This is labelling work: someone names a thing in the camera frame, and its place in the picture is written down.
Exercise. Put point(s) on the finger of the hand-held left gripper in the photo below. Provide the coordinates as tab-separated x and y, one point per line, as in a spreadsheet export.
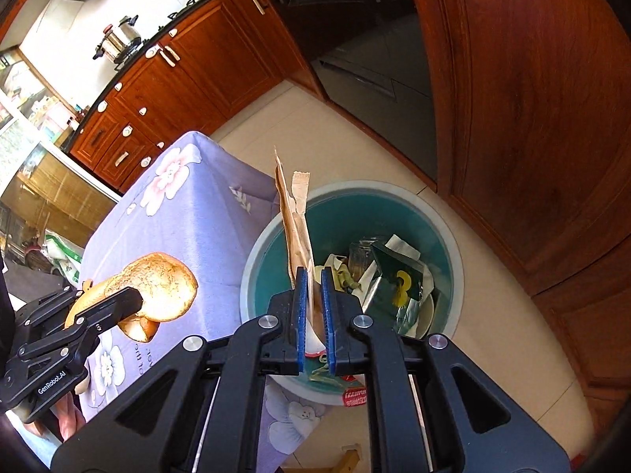
111	310
44	313

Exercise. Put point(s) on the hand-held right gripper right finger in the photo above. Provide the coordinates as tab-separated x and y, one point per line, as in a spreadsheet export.
328	325

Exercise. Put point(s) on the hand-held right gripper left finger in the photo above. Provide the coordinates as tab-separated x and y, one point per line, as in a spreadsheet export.
301	325

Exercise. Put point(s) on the brown bread slice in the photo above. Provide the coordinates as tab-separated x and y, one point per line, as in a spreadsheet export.
162	286

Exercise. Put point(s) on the brown paper bag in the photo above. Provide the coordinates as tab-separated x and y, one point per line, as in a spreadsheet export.
293	226

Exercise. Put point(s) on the teal bin with white rim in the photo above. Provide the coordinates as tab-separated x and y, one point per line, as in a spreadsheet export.
340	212

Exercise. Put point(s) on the person's left forearm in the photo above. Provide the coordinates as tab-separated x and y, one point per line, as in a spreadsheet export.
44	448

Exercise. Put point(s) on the person's left hand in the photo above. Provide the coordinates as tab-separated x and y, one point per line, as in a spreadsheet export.
69	421

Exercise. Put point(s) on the green leaf scrap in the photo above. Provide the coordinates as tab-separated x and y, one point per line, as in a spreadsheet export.
345	276

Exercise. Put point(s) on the white and green sack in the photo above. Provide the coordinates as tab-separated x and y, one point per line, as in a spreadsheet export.
66	261

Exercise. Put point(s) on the dark green foil packet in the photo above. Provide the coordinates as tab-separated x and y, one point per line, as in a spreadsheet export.
394	305

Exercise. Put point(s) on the glass sliding door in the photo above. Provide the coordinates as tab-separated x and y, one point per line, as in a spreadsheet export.
49	182

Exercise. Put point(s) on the purple floral tablecloth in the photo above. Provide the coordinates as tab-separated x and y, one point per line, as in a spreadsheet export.
197	197

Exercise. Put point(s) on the wooden kitchen cabinet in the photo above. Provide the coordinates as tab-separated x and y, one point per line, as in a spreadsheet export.
212	59

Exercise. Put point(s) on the stainless steel pot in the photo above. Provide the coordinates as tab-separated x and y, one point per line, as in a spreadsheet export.
121	37

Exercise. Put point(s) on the black built-in oven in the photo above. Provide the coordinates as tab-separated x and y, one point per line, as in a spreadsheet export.
345	10

